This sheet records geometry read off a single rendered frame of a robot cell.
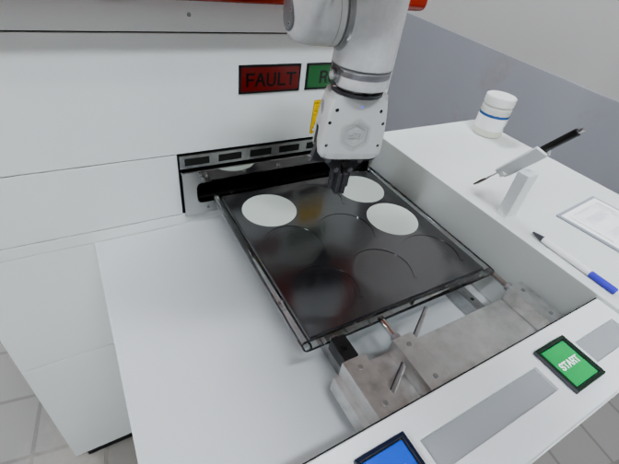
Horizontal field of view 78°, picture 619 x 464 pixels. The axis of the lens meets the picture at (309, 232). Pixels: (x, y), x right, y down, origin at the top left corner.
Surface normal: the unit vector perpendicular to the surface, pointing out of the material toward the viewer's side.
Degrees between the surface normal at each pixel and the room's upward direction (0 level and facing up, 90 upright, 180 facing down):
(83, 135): 90
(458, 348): 0
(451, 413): 0
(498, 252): 90
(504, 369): 0
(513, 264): 90
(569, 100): 90
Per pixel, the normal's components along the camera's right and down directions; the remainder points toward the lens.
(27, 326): 0.48, 0.60
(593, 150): -0.93, 0.13
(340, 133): 0.20, 0.64
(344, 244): 0.12, -0.77
